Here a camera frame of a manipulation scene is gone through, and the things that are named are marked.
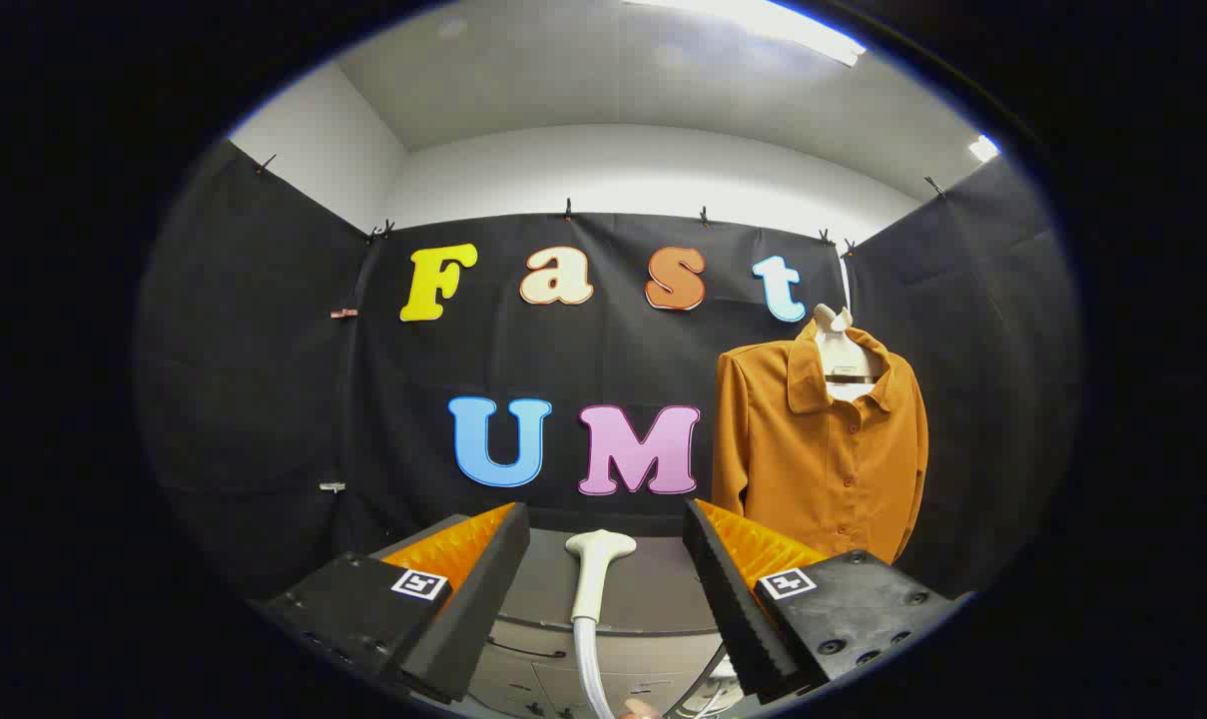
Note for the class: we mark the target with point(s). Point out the white garment steamer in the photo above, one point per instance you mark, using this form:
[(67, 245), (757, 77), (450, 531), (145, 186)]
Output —
[(595, 569)]

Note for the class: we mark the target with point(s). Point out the small ceiling light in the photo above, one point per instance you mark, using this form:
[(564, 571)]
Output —
[(983, 149)]

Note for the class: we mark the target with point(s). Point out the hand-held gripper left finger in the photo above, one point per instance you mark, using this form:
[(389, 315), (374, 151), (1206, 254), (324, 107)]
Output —
[(483, 609)]

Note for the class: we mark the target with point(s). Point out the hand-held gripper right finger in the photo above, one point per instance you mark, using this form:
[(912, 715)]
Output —
[(728, 609)]

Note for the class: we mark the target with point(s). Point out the orange button shirt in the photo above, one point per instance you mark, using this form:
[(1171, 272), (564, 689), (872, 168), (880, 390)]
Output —
[(813, 469)]

